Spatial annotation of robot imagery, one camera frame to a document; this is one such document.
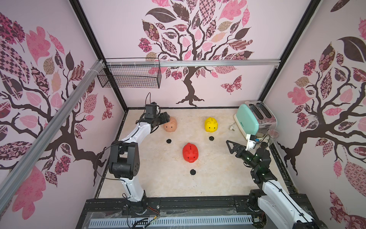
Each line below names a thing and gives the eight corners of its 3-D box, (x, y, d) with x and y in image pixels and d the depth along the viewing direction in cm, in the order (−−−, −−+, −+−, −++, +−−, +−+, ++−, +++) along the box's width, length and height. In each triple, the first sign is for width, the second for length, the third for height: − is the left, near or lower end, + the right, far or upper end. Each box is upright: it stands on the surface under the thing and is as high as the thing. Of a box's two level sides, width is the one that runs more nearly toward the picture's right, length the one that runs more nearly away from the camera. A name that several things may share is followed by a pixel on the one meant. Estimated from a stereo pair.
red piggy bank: (182, 164, 90) (182, 157, 83) (183, 149, 97) (182, 142, 90) (197, 164, 90) (198, 157, 83) (197, 149, 97) (197, 142, 90)
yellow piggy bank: (208, 135, 105) (209, 128, 98) (202, 126, 110) (203, 119, 103) (217, 132, 106) (219, 125, 99) (211, 123, 112) (213, 116, 105)
